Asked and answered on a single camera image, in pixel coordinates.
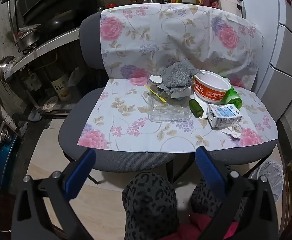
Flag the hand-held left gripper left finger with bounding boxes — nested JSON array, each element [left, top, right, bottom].
[[11, 148, 104, 240]]

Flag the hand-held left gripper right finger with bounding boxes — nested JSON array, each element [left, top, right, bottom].
[[195, 145, 280, 240]]

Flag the white tissue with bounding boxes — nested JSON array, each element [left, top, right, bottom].
[[220, 125, 243, 139]]

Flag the white blue drink carton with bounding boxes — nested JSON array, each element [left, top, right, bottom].
[[206, 104, 243, 128]]

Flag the trash bin with plastic bag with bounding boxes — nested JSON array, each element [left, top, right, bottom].
[[250, 160, 284, 203]]

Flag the small green cucumber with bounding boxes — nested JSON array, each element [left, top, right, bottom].
[[188, 99, 203, 118]]

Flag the clear plastic tray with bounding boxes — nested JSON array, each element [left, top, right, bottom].
[[146, 87, 191, 123]]

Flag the large green plastic bottle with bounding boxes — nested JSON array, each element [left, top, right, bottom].
[[222, 85, 243, 108]]

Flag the red white paper bowl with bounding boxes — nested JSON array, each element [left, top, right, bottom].
[[193, 70, 232, 103]]

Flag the yellow plastic strip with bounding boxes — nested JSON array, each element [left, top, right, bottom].
[[144, 85, 167, 103]]

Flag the grey scouring pad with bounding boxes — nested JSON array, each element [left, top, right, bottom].
[[160, 61, 199, 95]]

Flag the clear plastic cup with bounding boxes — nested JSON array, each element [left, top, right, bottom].
[[148, 74, 164, 90]]

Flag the person's right leg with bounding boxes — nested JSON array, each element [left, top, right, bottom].
[[191, 165, 247, 220]]

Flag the person's leg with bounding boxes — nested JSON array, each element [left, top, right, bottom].
[[191, 165, 247, 220], [122, 171, 180, 240]]

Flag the pink jacket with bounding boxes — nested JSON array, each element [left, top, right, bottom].
[[178, 214, 239, 240]]

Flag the person's left leg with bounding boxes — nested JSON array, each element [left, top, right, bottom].
[[122, 171, 180, 240]]

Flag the blue barrel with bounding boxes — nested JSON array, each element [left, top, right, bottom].
[[0, 135, 18, 188]]

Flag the small white bowl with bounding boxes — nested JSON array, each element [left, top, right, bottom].
[[43, 96, 59, 111]]

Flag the large bottle cream label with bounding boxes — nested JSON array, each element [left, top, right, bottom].
[[47, 67, 70, 102]]

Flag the steel lid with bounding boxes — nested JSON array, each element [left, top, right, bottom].
[[0, 56, 17, 83]]

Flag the grey office chair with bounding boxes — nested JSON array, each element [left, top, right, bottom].
[[58, 11, 279, 180]]

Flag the steel stove counter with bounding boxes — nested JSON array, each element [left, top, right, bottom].
[[3, 27, 81, 73]]

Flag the floral printed cloth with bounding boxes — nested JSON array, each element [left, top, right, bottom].
[[77, 4, 279, 153]]

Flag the steel pot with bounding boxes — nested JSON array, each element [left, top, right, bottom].
[[14, 24, 41, 49]]

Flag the black wok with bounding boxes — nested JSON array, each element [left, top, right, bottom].
[[39, 9, 80, 28]]

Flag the white rice cooker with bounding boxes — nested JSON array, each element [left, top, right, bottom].
[[215, 0, 247, 18]]

